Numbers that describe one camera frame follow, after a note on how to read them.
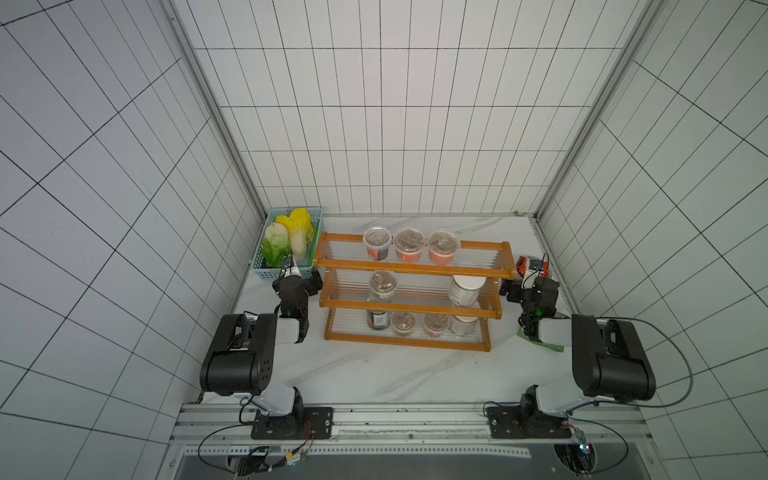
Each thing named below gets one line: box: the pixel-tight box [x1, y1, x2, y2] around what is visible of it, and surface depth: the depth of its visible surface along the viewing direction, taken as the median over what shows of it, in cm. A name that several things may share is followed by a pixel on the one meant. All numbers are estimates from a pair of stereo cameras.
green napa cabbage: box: [261, 223, 291, 267], surface depth 102 cm
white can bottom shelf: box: [449, 315, 479, 336], surface depth 83 cm
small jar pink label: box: [423, 314, 450, 338], surface depth 85 cm
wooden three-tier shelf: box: [314, 232, 517, 352], surface depth 79 cm
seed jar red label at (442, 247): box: [428, 230, 460, 265], surface depth 69 cm
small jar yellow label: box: [391, 311, 417, 337], surface depth 85 cm
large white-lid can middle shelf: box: [448, 275, 487, 308], surface depth 74 cm
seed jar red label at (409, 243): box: [394, 227, 426, 263], surface depth 70 cm
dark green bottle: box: [367, 298, 391, 331], surface depth 84 cm
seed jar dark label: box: [364, 226, 392, 261], surface depth 70 cm
